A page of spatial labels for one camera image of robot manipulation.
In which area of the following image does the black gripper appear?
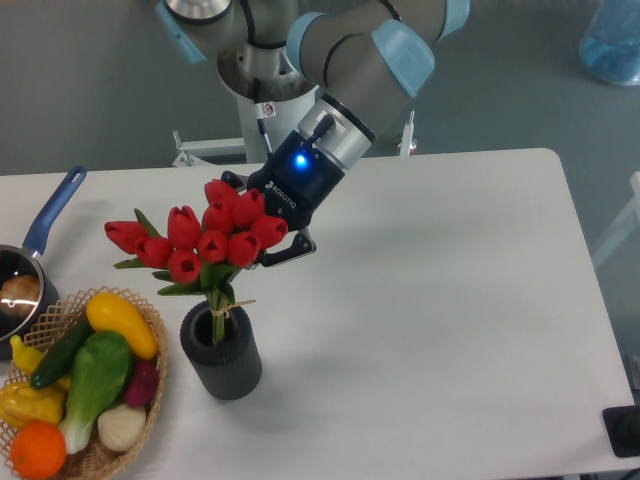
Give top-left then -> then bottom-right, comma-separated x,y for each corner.
220,131 -> 345,267

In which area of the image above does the red tulip bouquet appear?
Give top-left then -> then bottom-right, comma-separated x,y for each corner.
104,180 -> 289,343

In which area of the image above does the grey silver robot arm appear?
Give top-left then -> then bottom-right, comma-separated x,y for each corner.
155,1 -> 470,266

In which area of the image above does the dark grey ribbed vase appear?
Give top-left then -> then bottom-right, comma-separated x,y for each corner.
180,301 -> 262,400

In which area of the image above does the yellow squash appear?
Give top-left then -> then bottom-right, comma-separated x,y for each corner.
86,292 -> 159,360

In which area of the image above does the purple red onion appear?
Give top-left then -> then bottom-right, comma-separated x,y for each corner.
123,360 -> 159,408

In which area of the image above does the green bok choy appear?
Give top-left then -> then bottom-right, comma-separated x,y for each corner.
59,331 -> 132,455

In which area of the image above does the dark green cucumber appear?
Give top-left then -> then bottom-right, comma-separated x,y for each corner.
30,315 -> 94,389

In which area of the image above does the white garlic bulb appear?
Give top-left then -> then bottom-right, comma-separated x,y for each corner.
97,404 -> 146,452

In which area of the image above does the brown bread in pan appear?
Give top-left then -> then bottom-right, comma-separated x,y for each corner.
1,275 -> 40,319

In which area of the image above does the yellow banana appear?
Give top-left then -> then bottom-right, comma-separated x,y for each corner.
9,335 -> 71,393

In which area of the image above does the woven wicker basket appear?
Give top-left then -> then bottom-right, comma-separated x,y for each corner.
0,285 -> 170,480

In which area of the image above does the yellow bell pepper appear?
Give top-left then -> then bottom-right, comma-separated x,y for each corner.
1,381 -> 66,430

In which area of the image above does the orange fruit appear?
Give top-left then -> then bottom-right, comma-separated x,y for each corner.
10,421 -> 67,479

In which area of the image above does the blue translucent water bottle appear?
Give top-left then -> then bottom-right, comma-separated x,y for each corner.
578,0 -> 639,86

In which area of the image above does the black device at edge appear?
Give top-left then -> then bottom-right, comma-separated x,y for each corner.
602,405 -> 640,458

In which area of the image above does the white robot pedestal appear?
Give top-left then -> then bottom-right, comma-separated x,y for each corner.
234,87 -> 318,163

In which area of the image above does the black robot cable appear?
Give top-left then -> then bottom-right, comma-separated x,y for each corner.
252,78 -> 277,164

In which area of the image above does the white clamp post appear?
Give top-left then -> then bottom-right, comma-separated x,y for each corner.
398,110 -> 417,157

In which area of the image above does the blue handled saucepan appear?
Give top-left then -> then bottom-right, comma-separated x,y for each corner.
1,166 -> 87,361

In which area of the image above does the white frame at right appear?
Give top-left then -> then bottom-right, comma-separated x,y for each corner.
591,172 -> 639,269

